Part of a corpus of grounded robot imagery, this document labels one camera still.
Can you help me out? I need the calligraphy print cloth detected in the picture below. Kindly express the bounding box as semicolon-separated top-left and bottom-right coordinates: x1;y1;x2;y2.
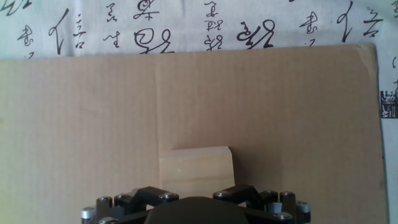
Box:
0;0;398;224

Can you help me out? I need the brown cardboard sheet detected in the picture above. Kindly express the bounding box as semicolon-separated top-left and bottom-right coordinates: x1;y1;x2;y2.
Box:
0;43;389;224

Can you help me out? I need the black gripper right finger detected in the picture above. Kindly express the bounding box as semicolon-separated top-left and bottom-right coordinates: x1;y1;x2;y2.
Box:
213;184;312;224

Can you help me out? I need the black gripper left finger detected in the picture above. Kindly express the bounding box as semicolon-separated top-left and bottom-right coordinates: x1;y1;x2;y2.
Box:
81;185;180;224

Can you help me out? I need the small wooden block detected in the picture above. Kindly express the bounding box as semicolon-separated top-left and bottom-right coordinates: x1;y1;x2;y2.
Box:
158;146;236;200

